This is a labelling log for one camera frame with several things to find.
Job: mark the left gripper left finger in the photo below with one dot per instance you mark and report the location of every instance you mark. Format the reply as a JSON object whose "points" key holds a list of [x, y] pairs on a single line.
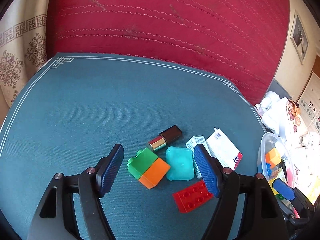
{"points": [[55, 217]]}

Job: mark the floral patterned cloth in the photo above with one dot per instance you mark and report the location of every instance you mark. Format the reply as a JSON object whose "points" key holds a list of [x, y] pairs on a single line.
{"points": [[293, 113]]}

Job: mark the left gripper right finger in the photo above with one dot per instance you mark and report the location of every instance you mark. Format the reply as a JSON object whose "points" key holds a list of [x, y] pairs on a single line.
{"points": [[261, 215]]}

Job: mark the red toy brick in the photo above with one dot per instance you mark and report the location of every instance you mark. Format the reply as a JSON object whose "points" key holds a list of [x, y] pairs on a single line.
{"points": [[192, 197]]}

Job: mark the yellow orange toy brick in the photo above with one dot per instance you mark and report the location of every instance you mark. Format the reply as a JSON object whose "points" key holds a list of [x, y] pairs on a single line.
{"points": [[273, 158]]}

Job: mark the red quilted mattress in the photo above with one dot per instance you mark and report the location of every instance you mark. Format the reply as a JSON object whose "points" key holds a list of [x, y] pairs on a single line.
{"points": [[242, 40]]}

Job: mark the framed wall picture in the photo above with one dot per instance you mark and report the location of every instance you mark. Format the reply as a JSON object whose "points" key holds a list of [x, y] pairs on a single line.
{"points": [[299, 37]]}

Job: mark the beige patterned curtain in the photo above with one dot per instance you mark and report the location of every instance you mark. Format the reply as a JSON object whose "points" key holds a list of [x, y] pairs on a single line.
{"points": [[23, 45]]}

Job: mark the teal soap-shaped case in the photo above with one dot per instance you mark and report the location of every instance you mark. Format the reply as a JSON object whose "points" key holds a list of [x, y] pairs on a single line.
{"points": [[181, 164]]}

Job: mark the clear plastic bowl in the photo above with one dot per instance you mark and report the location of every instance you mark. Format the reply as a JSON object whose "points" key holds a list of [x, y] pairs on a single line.
{"points": [[297, 165]]}

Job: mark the white red medicine box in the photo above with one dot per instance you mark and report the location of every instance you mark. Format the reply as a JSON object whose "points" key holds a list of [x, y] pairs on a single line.
{"points": [[223, 149]]}

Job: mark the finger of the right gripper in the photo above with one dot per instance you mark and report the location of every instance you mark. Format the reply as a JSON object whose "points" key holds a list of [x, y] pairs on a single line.
{"points": [[283, 188]]}

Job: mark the teal table mat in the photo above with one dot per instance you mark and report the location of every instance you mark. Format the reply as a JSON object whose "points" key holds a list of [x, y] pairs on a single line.
{"points": [[78, 106]]}

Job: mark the green orange toy brick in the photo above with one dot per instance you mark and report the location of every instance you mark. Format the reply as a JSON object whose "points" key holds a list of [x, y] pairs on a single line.
{"points": [[147, 167]]}

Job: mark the blue toy brick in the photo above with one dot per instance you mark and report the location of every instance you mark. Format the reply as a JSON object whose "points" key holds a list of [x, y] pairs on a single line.
{"points": [[269, 169]]}

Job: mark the small teal white box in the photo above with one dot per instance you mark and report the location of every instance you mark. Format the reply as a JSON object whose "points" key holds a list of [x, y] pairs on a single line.
{"points": [[193, 144]]}

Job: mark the wooden wardrobe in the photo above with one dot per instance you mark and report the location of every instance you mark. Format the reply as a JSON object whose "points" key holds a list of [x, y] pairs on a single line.
{"points": [[309, 100]]}

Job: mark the dark brown lipstick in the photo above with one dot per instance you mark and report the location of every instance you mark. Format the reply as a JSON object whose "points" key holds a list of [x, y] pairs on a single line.
{"points": [[165, 138]]}

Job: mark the white yellow medicine box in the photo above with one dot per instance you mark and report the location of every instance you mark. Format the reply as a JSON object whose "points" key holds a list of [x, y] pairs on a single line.
{"points": [[276, 179]]}

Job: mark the white clothes pile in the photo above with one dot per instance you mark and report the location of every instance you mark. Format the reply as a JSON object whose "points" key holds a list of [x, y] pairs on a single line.
{"points": [[272, 111]]}

